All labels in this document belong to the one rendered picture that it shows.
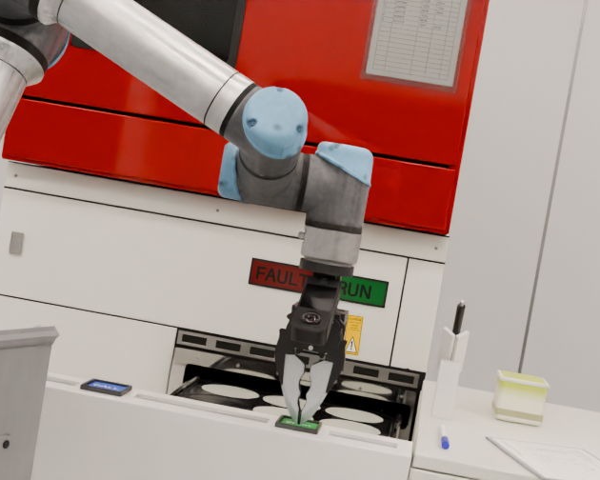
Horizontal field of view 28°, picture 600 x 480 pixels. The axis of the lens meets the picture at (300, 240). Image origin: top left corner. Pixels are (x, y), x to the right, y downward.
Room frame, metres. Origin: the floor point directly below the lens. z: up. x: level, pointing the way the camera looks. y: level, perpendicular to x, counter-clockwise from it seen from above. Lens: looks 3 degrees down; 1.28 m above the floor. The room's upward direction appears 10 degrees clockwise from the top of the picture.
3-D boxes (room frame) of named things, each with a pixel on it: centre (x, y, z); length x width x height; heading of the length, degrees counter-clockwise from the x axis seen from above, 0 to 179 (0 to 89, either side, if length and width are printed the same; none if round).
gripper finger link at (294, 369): (1.55, -0.02, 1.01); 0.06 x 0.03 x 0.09; 173
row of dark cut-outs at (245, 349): (2.12, -0.03, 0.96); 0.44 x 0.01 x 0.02; 83
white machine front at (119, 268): (2.15, 0.15, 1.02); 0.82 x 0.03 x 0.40; 83
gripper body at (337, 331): (1.56, -0.04, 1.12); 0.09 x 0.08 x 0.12; 173
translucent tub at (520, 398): (1.84, -0.38, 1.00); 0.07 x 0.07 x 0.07; 86
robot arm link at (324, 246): (1.55, -0.04, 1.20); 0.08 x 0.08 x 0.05
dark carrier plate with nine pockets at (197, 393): (1.90, -0.02, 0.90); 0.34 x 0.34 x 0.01; 83
